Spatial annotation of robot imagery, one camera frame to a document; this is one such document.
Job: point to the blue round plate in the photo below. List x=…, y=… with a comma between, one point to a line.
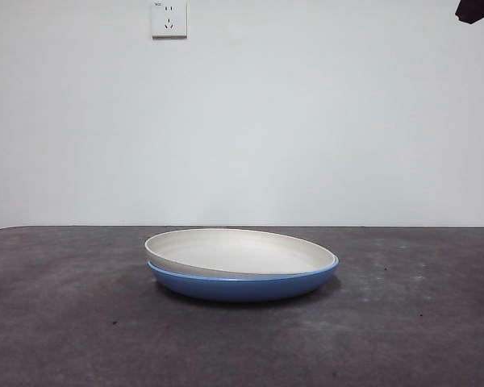
x=242, y=288

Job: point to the white round plate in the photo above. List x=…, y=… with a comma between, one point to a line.
x=242, y=254

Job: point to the white wall socket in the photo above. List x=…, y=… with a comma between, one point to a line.
x=169, y=20

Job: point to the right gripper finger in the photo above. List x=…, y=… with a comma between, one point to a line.
x=482, y=10

